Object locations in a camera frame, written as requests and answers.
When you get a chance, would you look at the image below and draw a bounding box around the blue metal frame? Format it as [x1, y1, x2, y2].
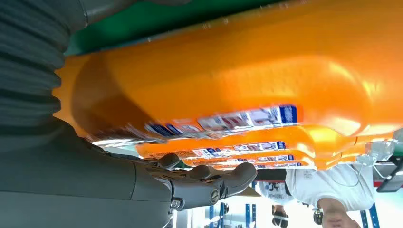
[208, 203, 257, 228]

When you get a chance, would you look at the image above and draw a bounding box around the person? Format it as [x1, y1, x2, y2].
[256, 180, 295, 207]
[285, 163, 376, 228]

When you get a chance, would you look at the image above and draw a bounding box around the green table board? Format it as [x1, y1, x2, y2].
[64, 0, 284, 57]

